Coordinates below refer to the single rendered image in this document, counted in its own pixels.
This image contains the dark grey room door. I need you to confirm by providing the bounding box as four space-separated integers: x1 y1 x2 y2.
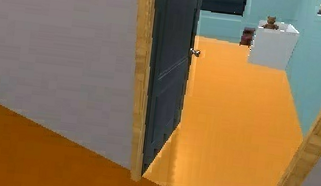
134 0 204 180

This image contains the dark red small stool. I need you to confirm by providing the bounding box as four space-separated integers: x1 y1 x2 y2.
239 26 256 48

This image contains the white box cabinet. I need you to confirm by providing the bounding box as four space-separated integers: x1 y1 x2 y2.
246 18 301 73

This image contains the brown teddy bear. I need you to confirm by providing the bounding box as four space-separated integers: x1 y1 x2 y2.
261 14 281 31

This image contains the wooden door frame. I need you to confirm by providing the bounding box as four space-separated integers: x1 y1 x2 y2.
115 0 321 186

